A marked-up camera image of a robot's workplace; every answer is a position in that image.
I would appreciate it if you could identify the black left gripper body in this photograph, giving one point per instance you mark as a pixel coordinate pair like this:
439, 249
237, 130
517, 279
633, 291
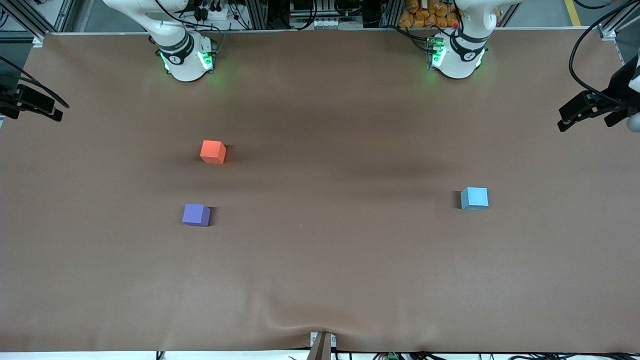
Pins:
618, 88

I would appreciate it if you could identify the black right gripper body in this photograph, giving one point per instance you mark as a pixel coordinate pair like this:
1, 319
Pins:
10, 96

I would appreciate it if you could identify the light blue foam block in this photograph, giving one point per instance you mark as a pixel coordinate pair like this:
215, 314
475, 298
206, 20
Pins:
474, 198

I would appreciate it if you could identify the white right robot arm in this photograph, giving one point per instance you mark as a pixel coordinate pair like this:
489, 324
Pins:
185, 55

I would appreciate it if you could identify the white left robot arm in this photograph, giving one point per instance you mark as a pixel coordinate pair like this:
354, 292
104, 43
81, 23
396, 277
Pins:
457, 55

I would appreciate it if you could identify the orange foam block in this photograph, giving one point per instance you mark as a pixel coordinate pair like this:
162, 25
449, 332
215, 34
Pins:
212, 150

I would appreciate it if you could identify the purple foam block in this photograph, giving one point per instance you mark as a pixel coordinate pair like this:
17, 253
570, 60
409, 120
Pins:
195, 214

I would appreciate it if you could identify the orange packaged goods pile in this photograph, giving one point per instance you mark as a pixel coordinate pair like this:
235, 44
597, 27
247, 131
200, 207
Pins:
425, 15

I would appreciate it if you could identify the white power strip with plugs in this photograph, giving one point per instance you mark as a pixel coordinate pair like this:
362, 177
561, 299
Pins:
220, 14

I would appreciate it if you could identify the white terminal strip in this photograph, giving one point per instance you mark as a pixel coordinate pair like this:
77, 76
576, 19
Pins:
320, 23

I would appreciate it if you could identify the brown table mat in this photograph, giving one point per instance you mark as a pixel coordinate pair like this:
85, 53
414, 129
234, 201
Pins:
320, 260

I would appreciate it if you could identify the green terminal connector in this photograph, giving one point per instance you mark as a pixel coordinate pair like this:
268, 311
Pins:
393, 356

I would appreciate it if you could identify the white corner bracket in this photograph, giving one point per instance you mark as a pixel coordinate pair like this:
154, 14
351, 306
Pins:
38, 41
608, 33

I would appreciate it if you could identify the aluminium frame post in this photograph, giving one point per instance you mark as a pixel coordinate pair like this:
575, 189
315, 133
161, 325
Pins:
257, 14
391, 12

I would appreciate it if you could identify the brown camera mounting post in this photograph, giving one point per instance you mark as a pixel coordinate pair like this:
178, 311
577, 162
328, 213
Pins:
321, 349

